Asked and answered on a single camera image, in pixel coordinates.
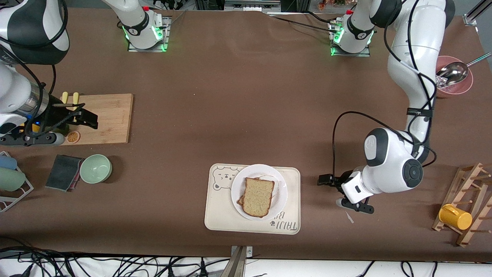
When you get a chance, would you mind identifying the brown bread slice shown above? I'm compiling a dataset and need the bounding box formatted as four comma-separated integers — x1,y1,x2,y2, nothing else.
237,192,276,208
242,177,275,219

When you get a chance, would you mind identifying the white round plate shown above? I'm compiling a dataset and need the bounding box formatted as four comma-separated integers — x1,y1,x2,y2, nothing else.
231,164,288,221

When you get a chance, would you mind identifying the wooden cutting board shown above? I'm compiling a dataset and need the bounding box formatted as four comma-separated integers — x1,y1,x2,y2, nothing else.
58,93,134,146

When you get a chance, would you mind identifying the cream tray with bear print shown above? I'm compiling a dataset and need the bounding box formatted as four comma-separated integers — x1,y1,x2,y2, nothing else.
204,164,301,235

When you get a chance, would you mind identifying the pale green bowl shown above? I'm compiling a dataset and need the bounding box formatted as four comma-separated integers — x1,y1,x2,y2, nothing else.
80,154,113,184

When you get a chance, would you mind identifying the dark grey cloth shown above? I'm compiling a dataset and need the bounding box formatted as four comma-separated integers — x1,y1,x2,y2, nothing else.
45,155,84,192

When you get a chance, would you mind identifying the pale green cup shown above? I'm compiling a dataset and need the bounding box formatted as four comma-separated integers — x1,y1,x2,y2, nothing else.
0,168,26,192

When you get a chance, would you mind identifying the yellow mug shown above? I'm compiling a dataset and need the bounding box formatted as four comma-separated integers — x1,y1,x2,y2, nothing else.
439,204,473,230

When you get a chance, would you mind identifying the wooden drying rack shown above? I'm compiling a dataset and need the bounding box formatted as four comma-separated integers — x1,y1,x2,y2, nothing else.
432,162,492,247

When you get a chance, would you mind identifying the pink bowl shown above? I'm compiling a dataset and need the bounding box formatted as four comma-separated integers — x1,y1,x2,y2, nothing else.
434,56,474,97

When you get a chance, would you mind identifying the metal scoop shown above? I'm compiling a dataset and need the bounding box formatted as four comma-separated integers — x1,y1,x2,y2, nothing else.
436,52,492,87

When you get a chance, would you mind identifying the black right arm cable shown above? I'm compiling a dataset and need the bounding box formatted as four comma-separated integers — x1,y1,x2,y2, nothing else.
0,0,69,139

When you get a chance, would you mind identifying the white wire rack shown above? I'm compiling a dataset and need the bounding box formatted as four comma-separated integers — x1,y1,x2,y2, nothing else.
0,151,34,213

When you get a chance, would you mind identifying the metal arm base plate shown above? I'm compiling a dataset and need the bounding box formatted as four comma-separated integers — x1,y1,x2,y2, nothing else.
330,19,371,57
128,15,170,52

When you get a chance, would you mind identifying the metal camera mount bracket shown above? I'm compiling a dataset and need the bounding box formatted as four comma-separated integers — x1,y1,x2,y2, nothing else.
227,245,253,277

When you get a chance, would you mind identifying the aluminium frame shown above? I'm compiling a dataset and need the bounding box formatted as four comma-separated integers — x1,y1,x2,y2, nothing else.
194,0,312,14

